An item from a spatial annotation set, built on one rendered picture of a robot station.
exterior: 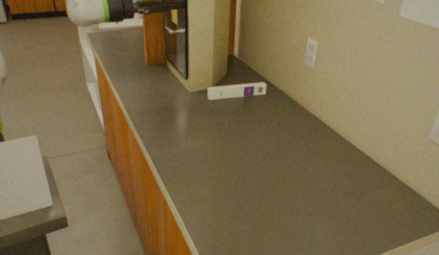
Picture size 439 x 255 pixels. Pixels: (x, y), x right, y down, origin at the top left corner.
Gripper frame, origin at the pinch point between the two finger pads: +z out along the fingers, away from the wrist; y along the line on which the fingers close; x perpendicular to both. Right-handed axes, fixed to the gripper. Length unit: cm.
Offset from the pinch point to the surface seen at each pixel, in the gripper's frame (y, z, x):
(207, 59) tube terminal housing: -4.6, 13.0, 22.7
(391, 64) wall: -70, 48, 5
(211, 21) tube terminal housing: -4.6, 14.6, 6.3
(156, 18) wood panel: 32.5, 1.6, 13.4
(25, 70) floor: 292, -73, 131
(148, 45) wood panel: 32.4, -3.0, 26.7
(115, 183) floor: 64, -23, 131
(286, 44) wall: -12, 48, 17
